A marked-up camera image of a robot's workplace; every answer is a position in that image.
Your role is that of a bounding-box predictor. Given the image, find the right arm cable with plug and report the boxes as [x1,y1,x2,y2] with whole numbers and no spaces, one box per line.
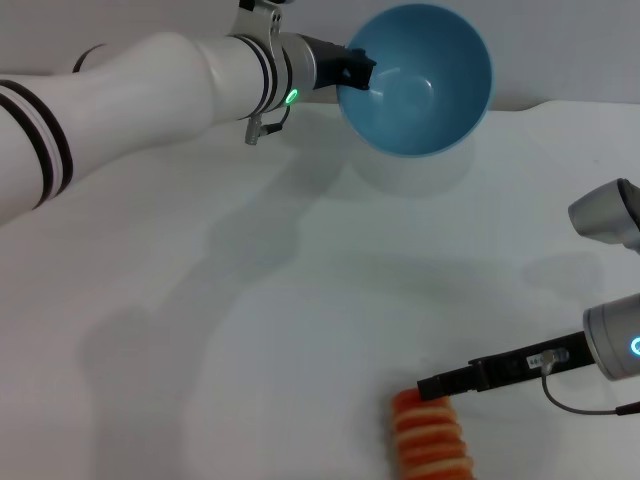
[541,351,640,417]

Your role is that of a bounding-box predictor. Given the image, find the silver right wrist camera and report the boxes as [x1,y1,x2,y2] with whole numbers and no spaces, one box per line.
[567,177,640,249]

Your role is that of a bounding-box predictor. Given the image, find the arm cable with plug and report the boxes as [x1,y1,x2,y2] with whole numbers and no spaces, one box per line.
[244,103,292,147]
[541,351,640,417]

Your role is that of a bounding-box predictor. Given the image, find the orange striped bread loaf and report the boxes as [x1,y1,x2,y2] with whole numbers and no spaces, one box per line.
[390,389,477,480]

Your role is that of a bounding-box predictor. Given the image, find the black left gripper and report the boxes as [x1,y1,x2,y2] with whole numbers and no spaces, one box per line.
[304,35,378,92]

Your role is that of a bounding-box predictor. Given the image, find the blue bowl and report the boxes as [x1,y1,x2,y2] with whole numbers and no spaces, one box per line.
[335,3,495,159]

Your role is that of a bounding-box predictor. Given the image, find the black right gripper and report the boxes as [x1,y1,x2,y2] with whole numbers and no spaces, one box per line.
[415,330,599,402]

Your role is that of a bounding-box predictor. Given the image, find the silver left camera bracket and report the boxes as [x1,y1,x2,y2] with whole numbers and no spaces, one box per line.
[232,0,286,54]

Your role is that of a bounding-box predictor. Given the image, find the left arm cable with plug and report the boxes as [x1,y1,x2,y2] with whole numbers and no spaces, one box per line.
[244,103,292,147]

